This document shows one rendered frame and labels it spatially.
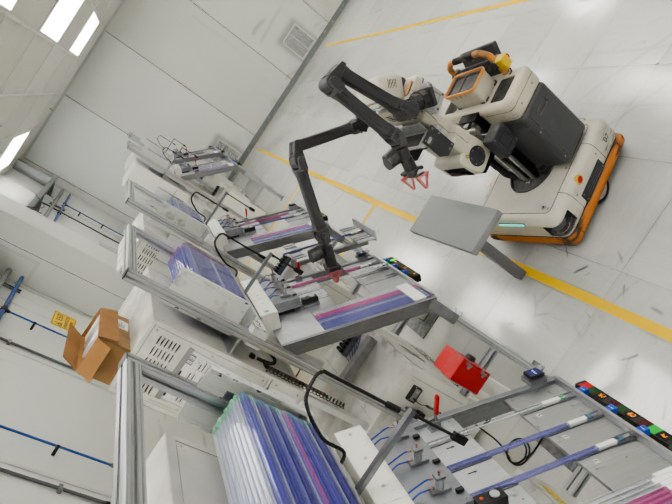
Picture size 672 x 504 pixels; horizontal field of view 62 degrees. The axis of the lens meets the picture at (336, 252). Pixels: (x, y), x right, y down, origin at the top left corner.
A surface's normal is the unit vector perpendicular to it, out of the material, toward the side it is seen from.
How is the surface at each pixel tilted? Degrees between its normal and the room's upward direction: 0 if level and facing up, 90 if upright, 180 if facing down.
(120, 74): 90
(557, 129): 88
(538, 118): 90
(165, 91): 90
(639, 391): 0
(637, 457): 47
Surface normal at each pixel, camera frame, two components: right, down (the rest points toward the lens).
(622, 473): -0.12, -0.94
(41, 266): 0.33, 0.26
